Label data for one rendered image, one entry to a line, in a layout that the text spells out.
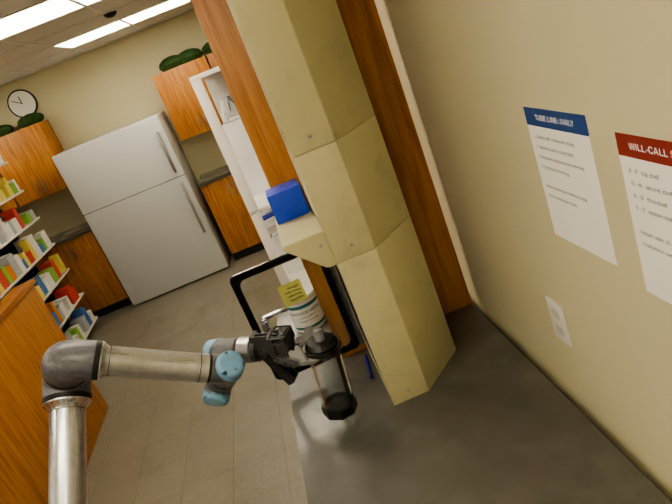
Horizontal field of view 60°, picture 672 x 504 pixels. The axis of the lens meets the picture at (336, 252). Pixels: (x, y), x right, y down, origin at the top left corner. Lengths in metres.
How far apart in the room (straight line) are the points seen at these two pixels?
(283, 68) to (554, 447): 1.07
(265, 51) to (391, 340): 0.82
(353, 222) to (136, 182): 5.12
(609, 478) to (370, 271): 0.72
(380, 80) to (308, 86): 0.45
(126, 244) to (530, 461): 5.67
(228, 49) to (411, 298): 0.88
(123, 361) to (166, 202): 5.03
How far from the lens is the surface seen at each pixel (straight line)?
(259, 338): 1.66
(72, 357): 1.54
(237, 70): 1.80
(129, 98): 7.10
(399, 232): 1.64
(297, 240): 1.51
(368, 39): 1.85
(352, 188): 1.49
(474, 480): 1.47
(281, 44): 1.44
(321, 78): 1.47
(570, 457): 1.47
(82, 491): 1.61
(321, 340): 1.60
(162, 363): 1.55
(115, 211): 6.61
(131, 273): 6.78
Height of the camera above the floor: 1.96
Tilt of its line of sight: 20 degrees down
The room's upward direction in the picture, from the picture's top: 22 degrees counter-clockwise
